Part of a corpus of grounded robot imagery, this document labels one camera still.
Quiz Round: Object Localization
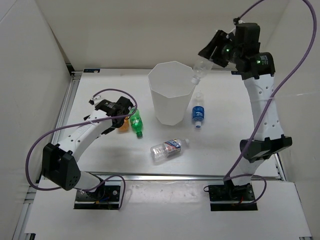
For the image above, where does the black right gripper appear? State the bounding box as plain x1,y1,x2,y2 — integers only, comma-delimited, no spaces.
198,30,242,69

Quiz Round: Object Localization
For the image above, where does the green plastic soda bottle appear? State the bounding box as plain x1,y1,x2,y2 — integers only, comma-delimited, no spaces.
129,109,143,138

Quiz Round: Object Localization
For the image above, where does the orange juice bottle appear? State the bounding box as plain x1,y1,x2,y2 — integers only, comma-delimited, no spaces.
118,117,130,133

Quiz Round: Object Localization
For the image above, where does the clear unlabeled plastic bottle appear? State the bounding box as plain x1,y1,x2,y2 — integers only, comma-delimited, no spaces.
191,57,214,85

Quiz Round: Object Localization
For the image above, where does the blue label Pocari bottle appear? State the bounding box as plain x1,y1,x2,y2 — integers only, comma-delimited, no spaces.
192,92,205,129

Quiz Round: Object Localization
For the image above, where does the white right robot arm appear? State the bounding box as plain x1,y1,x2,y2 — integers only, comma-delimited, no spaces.
198,23,293,200

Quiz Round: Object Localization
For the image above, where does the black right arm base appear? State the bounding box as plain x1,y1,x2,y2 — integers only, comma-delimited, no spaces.
203,183,258,212

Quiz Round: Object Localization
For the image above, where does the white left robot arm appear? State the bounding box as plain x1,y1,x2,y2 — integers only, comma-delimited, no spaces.
41,96,134,200

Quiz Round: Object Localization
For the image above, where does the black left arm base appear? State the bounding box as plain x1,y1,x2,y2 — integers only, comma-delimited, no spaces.
73,180,123,210

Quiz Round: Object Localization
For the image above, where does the white octagonal plastic bin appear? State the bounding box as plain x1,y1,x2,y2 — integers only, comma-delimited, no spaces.
148,61,196,126

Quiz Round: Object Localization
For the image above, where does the blue right corner label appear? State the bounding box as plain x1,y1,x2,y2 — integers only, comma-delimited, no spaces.
231,71,242,75

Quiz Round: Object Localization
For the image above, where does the blue corner label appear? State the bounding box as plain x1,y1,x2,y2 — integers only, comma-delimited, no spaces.
83,68,100,74
231,71,242,75

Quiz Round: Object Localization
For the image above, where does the blue left corner label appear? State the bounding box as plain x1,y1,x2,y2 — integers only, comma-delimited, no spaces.
83,68,100,74

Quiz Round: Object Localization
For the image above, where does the clear bottle red blue label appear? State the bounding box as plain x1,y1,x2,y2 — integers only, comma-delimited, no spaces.
150,138,190,165

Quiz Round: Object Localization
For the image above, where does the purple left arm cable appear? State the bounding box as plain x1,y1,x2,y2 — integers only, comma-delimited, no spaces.
26,88,138,210

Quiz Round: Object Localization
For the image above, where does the aluminium table frame rail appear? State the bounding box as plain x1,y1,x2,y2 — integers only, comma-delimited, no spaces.
9,63,313,240

